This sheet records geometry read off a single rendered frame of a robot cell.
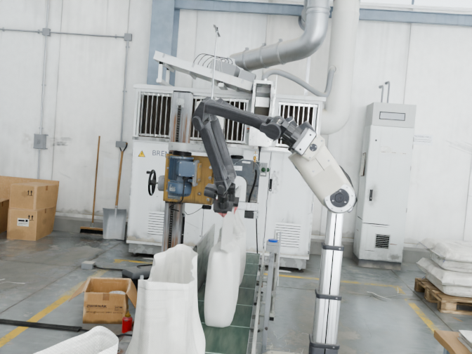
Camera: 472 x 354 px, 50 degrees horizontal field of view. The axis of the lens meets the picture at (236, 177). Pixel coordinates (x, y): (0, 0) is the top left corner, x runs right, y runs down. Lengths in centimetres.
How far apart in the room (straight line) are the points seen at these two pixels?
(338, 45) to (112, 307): 412
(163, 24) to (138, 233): 285
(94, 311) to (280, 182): 285
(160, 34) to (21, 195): 284
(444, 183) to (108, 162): 482
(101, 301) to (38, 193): 340
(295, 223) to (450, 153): 269
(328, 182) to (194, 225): 377
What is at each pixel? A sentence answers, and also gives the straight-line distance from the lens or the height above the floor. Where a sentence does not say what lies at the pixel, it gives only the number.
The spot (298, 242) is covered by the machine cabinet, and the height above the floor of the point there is 36.
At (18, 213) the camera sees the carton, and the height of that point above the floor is 35.
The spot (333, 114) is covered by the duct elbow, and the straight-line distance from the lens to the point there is 638.
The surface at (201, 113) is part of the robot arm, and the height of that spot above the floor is 156.
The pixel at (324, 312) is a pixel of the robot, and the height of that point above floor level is 60.
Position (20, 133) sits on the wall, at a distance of 823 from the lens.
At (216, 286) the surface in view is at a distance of 293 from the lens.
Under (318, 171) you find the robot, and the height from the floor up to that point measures 133.
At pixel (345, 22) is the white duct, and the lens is 657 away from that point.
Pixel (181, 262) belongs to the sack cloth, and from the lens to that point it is 159.
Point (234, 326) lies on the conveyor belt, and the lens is 307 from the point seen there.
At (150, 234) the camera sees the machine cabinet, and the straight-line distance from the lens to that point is 627.
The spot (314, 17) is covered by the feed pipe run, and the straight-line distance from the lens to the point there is 568.
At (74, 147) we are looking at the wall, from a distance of 788.
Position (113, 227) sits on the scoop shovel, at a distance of 746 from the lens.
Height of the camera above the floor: 140
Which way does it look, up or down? 3 degrees down
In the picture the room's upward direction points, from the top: 5 degrees clockwise
